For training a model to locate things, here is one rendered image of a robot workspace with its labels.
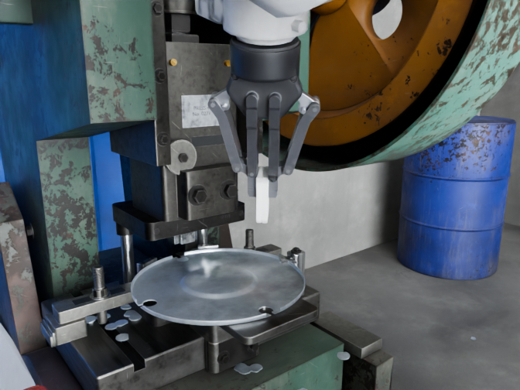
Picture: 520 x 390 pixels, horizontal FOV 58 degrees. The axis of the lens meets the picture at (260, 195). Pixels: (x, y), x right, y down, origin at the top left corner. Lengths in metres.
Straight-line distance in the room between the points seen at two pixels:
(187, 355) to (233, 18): 0.54
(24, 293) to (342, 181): 2.19
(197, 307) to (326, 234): 2.23
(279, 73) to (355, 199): 2.58
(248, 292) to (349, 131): 0.40
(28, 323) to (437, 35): 0.93
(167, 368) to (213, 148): 0.36
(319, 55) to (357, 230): 2.16
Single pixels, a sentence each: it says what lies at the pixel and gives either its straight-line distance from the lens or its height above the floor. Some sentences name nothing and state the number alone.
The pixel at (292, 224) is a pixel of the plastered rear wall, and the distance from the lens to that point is 2.70.
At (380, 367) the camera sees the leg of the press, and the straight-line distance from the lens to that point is 0.93.
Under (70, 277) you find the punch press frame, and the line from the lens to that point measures 1.03.
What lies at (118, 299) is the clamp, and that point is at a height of 0.75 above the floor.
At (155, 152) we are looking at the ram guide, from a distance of 0.71.
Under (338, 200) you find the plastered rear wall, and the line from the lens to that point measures 2.93.
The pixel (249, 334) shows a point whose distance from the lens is 0.67.
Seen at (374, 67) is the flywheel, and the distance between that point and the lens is 0.99.
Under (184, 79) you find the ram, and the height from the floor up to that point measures 1.11.
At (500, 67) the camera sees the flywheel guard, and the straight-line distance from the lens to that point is 0.91.
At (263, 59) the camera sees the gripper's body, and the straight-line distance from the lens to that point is 0.49.
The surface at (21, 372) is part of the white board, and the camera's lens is 1.07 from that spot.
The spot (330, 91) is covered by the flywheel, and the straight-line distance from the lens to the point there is 1.06.
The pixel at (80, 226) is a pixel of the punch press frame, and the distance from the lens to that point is 1.01.
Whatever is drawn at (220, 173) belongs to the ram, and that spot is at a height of 0.96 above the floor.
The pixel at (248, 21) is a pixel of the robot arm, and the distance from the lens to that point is 0.48.
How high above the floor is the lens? 1.12
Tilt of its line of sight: 14 degrees down
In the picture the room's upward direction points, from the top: straight up
